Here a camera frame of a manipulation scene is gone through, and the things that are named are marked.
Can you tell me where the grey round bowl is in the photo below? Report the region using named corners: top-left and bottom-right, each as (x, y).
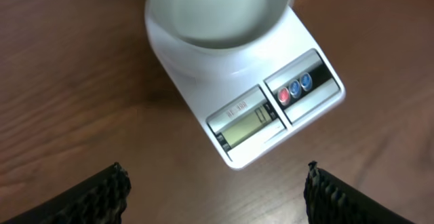
top-left (146, 0), bottom-right (293, 50)

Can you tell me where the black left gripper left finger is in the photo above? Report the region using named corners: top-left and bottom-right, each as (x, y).
top-left (6, 162), bottom-right (132, 224)

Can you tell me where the white digital kitchen scale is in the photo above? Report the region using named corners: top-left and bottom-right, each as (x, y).
top-left (144, 8), bottom-right (346, 169)

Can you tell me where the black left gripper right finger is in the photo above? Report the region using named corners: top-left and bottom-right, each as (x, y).
top-left (304, 161), bottom-right (412, 224)

